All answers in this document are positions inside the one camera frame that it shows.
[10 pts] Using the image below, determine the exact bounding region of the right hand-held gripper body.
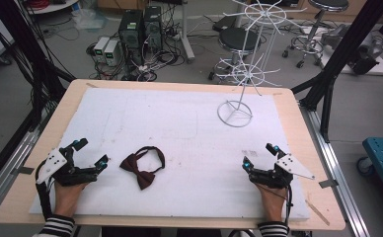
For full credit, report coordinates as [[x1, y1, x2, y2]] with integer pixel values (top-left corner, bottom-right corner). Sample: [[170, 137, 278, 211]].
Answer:
[[249, 153, 316, 190]]

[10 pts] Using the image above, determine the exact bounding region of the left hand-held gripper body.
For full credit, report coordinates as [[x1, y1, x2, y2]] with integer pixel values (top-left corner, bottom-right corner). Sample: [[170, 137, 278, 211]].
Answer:
[[36, 145, 99, 188]]

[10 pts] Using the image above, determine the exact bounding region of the dark red bow tie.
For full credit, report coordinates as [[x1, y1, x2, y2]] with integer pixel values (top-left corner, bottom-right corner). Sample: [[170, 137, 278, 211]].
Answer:
[[118, 145, 167, 192]]

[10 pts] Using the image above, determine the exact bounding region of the person's left hand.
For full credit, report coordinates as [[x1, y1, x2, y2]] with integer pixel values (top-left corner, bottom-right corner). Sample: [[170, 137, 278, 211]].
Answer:
[[53, 182, 90, 218]]

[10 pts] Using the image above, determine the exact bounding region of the person's right hand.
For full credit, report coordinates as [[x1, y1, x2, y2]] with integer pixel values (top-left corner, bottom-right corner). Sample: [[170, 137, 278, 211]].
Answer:
[[255, 183, 288, 223]]

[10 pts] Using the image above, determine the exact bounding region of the grey tape piece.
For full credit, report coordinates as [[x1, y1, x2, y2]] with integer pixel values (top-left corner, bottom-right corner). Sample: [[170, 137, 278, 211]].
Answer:
[[318, 179, 340, 190], [9, 166, 36, 176]]

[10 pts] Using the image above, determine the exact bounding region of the thin wooden stick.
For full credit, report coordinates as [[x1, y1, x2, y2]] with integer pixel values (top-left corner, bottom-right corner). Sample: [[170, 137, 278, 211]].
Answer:
[[304, 198, 331, 227]]

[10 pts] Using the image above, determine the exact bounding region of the white foam mat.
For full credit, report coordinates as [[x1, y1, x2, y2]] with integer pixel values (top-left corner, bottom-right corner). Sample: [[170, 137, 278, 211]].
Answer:
[[29, 86, 311, 222]]

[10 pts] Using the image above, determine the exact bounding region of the white power supply box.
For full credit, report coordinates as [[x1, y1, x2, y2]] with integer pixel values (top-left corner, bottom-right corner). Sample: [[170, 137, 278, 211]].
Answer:
[[103, 39, 120, 67], [93, 36, 112, 64]]

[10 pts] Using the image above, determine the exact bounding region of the black round stool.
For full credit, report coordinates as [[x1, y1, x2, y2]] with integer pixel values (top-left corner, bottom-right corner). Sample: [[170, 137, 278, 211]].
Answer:
[[207, 26, 264, 82], [281, 0, 350, 69]]

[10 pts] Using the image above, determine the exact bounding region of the black computer tower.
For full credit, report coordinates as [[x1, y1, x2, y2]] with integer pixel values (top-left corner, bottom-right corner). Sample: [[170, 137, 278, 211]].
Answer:
[[142, 5, 164, 51], [117, 9, 145, 66]]

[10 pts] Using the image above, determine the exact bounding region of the clear plastic bag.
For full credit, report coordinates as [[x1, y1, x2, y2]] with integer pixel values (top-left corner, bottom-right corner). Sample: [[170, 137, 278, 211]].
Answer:
[[71, 7, 109, 32]]

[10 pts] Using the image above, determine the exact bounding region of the grey machine on white board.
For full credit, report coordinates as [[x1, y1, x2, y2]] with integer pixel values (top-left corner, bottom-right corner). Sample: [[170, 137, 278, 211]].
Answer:
[[320, 23, 383, 77]]

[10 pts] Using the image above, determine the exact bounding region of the grey desk leg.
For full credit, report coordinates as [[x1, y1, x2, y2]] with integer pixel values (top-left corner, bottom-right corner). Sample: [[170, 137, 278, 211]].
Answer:
[[179, 0, 196, 64]]

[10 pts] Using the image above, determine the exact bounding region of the white round table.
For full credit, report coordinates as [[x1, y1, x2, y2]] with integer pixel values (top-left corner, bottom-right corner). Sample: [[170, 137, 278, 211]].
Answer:
[[24, 0, 81, 16]]

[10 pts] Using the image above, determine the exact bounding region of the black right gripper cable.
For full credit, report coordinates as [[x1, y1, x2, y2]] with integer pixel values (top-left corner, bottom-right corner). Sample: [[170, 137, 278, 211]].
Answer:
[[283, 183, 295, 226]]

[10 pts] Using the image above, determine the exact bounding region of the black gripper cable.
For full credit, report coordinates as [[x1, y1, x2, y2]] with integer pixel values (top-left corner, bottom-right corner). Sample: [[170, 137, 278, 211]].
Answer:
[[283, 183, 295, 226], [35, 159, 55, 222]]

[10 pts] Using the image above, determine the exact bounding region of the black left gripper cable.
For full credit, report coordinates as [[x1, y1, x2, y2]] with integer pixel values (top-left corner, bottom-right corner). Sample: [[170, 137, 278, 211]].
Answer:
[[35, 159, 55, 222]]

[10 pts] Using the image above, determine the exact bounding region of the aluminium rail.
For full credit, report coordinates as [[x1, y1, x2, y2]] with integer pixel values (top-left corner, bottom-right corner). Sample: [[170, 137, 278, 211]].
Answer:
[[298, 104, 372, 237], [0, 108, 50, 216]]

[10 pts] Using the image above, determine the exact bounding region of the white wire display rack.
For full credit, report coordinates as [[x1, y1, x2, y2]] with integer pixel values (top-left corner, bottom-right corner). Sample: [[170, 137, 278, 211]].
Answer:
[[216, 0, 308, 129]]

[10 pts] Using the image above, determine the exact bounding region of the tangle of floor cables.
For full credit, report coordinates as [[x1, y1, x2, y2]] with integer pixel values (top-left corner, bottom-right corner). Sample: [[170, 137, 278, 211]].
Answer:
[[85, 19, 220, 83]]

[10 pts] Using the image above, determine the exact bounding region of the black metal frame post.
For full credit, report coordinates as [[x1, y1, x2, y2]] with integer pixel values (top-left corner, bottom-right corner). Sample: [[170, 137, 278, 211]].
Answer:
[[290, 0, 383, 144], [0, 0, 76, 196]]

